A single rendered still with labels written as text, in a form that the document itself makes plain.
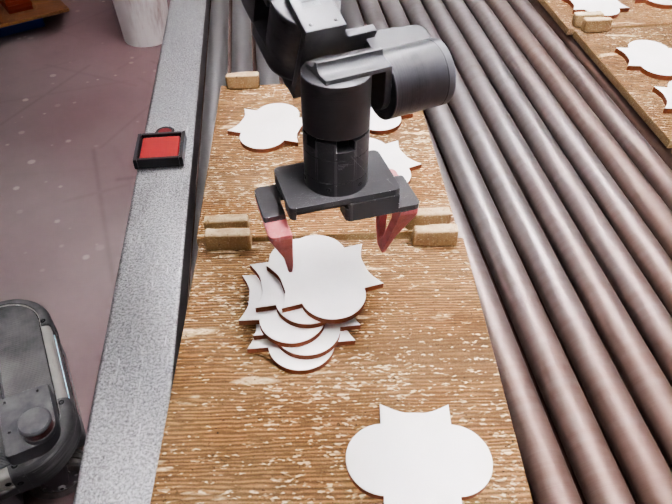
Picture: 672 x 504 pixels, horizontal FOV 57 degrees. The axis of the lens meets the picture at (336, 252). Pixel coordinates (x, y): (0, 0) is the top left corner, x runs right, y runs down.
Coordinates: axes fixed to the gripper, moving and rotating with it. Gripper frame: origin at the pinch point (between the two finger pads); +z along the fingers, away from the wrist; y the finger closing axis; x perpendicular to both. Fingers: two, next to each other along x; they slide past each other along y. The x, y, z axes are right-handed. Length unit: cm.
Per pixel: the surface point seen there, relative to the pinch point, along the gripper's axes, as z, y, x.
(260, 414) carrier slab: 12.8, 10.4, 7.7
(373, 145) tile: 11.3, -16.3, -33.2
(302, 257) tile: 8.4, 1.4, -8.9
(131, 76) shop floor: 103, 26, -257
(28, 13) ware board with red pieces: 91, 73, -320
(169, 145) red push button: 12.9, 14.0, -45.0
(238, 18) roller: 13, -6, -92
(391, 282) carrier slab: 12.6, -8.9, -5.7
